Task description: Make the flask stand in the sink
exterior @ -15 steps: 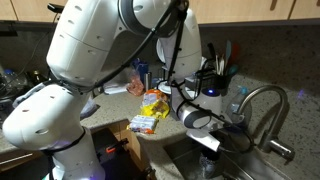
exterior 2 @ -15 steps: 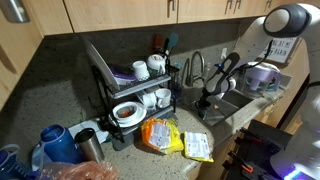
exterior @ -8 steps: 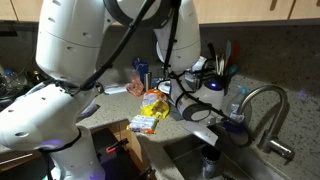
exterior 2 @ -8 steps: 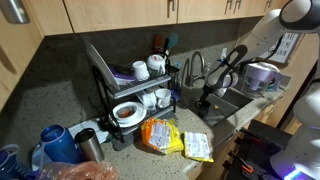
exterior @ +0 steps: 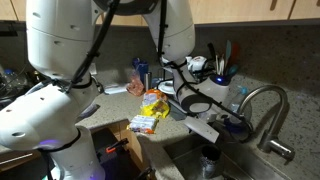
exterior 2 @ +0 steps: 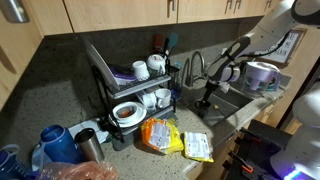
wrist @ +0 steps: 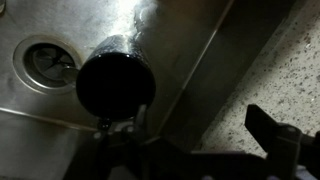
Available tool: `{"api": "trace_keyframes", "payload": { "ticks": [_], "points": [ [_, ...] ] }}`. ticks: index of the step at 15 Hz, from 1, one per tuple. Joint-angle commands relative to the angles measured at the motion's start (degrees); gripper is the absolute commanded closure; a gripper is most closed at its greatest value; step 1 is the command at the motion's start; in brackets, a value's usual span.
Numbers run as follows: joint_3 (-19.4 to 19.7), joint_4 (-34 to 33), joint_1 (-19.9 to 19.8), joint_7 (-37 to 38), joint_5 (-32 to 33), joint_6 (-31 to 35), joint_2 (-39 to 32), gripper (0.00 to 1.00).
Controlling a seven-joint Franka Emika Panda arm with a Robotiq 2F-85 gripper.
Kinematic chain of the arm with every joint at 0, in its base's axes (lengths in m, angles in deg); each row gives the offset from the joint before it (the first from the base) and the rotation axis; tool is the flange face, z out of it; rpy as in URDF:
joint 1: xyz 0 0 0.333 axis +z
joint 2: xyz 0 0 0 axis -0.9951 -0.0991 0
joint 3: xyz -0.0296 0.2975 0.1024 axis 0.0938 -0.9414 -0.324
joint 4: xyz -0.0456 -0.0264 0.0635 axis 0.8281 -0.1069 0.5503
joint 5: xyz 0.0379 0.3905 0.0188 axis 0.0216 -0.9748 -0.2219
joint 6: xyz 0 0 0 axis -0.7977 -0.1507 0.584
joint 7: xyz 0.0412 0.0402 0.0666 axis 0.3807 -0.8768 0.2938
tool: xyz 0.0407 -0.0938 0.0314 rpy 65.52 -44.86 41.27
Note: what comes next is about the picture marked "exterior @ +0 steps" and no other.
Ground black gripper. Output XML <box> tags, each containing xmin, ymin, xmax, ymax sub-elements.
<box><xmin>200</xmin><ymin>128</ymin><xmax>235</xmax><ymax>161</ymax></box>

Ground black flask with label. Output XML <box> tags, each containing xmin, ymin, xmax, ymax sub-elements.
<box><xmin>199</xmin><ymin>144</ymin><xmax>223</xmax><ymax>179</ymax></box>

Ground stainless steel sink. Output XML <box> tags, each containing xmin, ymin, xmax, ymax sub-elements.
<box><xmin>163</xmin><ymin>133</ymin><xmax>291</xmax><ymax>180</ymax></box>

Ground black robot mounting stand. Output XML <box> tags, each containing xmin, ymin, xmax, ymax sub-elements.
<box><xmin>91</xmin><ymin>128</ymin><xmax>154</xmax><ymax>180</ymax></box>

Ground blue dish soap bottle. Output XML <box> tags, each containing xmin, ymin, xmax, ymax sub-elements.
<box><xmin>228</xmin><ymin>85</ymin><xmax>253</xmax><ymax>134</ymax></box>

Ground curved metal faucet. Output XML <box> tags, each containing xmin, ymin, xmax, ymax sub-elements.
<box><xmin>237</xmin><ymin>84</ymin><xmax>297</xmax><ymax>163</ymax></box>

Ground yellow orange snack bag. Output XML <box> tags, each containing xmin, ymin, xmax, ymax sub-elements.
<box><xmin>139</xmin><ymin>88</ymin><xmax>172</xmax><ymax>120</ymax></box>

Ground small yellow white packet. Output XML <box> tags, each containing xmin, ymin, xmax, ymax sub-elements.
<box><xmin>128</xmin><ymin>114</ymin><xmax>159</xmax><ymax>136</ymax></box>

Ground white bowl with sauce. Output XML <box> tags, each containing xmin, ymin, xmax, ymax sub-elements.
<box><xmin>157</xmin><ymin>79</ymin><xmax>178</xmax><ymax>96</ymax></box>

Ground wooden lower cabinet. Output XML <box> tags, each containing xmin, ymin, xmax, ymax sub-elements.
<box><xmin>0</xmin><ymin>119</ymin><xmax>149</xmax><ymax>174</ymax></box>

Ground white mug on rack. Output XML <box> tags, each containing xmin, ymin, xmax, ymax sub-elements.
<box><xmin>188</xmin><ymin>55</ymin><xmax>208</xmax><ymax>73</ymax></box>

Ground stainless steel tumbler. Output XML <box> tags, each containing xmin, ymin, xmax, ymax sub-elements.
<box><xmin>144</xmin><ymin>71</ymin><xmax>153</xmax><ymax>92</ymax></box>

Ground orange black clamp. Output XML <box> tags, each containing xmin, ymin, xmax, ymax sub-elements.
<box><xmin>104</xmin><ymin>138</ymin><xmax>130</xmax><ymax>155</ymax></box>

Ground black cooking utensil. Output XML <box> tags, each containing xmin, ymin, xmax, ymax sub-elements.
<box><xmin>208</xmin><ymin>42</ymin><xmax>218</xmax><ymax>63</ymax></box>

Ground pink plastic bag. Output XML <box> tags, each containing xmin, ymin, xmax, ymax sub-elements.
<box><xmin>126</xmin><ymin>69</ymin><xmax>146</xmax><ymax>98</ymax></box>

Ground red spatula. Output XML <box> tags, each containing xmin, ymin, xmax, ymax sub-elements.
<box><xmin>231</xmin><ymin>43</ymin><xmax>242</xmax><ymax>67</ymax></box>

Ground teal spatula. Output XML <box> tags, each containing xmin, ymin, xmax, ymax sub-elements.
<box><xmin>225</xmin><ymin>40</ymin><xmax>234</xmax><ymax>68</ymax></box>

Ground white flat tray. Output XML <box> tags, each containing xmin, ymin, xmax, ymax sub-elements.
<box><xmin>103</xmin><ymin>83</ymin><xmax>131</xmax><ymax>95</ymax></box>

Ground wooden upper cabinets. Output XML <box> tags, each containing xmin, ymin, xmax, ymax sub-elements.
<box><xmin>0</xmin><ymin>0</ymin><xmax>320</xmax><ymax>26</ymax></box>

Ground black countertop appliance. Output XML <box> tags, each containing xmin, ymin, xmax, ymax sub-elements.
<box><xmin>0</xmin><ymin>68</ymin><xmax>41</xmax><ymax>111</ymax></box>

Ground black wire dish rack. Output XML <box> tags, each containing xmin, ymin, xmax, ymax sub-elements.
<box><xmin>155</xmin><ymin>58</ymin><xmax>218</xmax><ymax>111</ymax></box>

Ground white wall outlet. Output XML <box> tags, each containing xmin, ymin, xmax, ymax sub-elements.
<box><xmin>89</xmin><ymin>63</ymin><xmax>98</xmax><ymax>76</ymax></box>

